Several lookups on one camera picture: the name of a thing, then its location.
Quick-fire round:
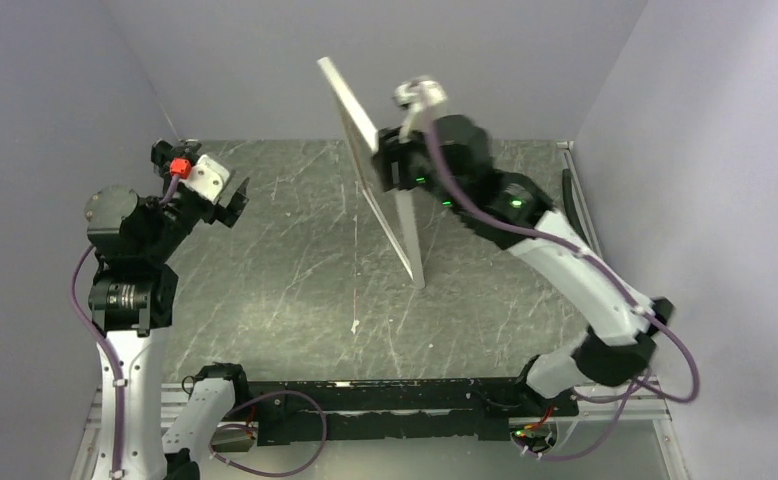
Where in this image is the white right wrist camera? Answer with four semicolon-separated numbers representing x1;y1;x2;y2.
393;75;449;143

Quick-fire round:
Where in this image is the aluminium front rail frame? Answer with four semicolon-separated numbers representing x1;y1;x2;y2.
69;376;692;480

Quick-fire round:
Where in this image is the white wooden picture frame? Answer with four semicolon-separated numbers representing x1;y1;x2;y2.
317;56;425;289

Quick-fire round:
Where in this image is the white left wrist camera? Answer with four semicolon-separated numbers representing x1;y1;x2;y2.
168;154;234;205

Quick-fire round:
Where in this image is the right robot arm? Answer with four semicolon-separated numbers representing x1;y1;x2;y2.
372;115;673;415

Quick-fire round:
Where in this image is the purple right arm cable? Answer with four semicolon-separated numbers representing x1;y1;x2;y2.
423;122;702;463

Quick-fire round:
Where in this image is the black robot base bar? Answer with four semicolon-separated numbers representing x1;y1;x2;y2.
226;377;579;446

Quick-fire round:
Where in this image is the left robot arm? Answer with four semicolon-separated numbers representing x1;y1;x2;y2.
74;140;252;479

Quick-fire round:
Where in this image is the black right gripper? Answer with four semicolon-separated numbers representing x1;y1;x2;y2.
373;110;467;215

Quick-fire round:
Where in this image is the aluminium table edge rail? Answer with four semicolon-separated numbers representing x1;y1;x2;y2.
556;141;603;256

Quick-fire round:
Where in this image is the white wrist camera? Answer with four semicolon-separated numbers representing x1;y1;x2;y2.
393;75;449;143
168;154;234;205

